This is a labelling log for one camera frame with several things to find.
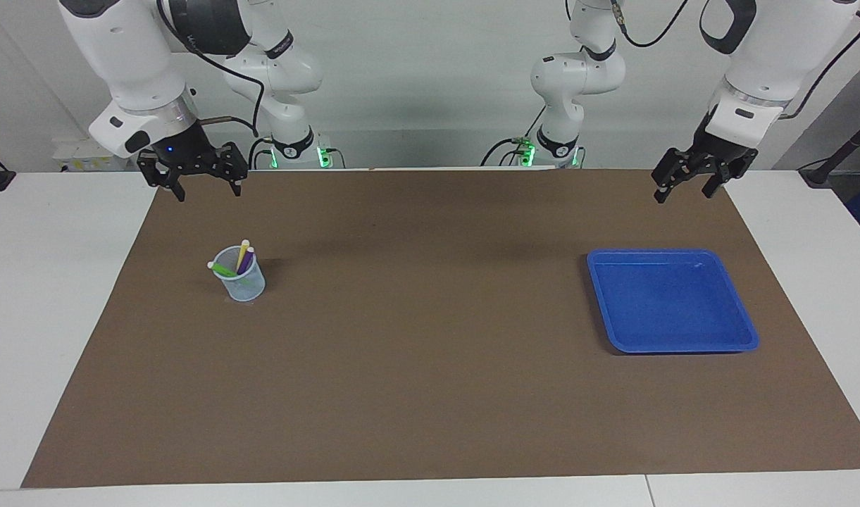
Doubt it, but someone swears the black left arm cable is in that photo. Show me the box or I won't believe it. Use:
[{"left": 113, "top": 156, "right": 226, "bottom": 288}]
[{"left": 782, "top": 13, "right": 860, "bottom": 120}]

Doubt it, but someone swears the black stand pole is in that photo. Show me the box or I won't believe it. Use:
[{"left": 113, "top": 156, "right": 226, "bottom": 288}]
[{"left": 799, "top": 113, "right": 860, "bottom": 188}]

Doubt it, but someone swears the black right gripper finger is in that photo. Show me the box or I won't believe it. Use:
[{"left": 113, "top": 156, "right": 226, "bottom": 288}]
[
  {"left": 215, "top": 141, "right": 250, "bottom": 197},
  {"left": 137, "top": 151, "right": 186, "bottom": 203}
]

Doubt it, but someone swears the blue plastic tray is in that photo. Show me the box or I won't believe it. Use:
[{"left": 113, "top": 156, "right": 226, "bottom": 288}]
[{"left": 586, "top": 248, "right": 760, "bottom": 354}]

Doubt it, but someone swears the translucent blue pen cup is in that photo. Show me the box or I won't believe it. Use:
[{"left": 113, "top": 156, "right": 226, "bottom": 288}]
[{"left": 212, "top": 245, "right": 266, "bottom": 303}]

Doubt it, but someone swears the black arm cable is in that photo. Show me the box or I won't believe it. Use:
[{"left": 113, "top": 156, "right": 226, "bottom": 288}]
[
  {"left": 155, "top": 0, "right": 265, "bottom": 139},
  {"left": 782, "top": 13, "right": 860, "bottom": 120}
]

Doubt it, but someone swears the white power box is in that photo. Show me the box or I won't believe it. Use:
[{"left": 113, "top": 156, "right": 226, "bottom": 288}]
[{"left": 53, "top": 139, "right": 131, "bottom": 172}]

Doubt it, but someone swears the brown table mat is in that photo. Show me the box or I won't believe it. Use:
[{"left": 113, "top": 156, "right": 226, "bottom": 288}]
[{"left": 21, "top": 168, "right": 860, "bottom": 489}]

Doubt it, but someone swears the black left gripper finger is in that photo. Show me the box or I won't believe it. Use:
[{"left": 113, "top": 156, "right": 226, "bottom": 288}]
[
  {"left": 652, "top": 148, "right": 697, "bottom": 205},
  {"left": 702, "top": 158, "right": 751, "bottom": 199}
]

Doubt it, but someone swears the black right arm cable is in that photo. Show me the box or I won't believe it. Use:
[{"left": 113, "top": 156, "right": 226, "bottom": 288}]
[{"left": 155, "top": 0, "right": 265, "bottom": 139}]

